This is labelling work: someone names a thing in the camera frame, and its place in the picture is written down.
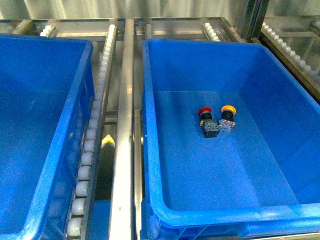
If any red mushroom push button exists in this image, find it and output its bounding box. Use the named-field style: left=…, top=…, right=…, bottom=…
left=197, top=106, right=220, bottom=138

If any yellow mushroom push button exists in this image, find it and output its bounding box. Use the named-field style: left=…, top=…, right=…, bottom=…
left=219, top=105, right=237, bottom=135

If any blue middle bin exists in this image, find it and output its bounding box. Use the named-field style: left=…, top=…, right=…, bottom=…
left=0, top=34, right=95, bottom=240

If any metal rack beam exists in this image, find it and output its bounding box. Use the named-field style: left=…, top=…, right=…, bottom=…
left=108, top=19, right=135, bottom=240

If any blue target bin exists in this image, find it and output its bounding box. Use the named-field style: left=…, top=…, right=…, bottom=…
left=142, top=39, right=320, bottom=240

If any white roller rail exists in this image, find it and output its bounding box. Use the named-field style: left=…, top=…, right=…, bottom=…
left=258, top=16, right=320, bottom=92
left=66, top=24, right=117, bottom=240

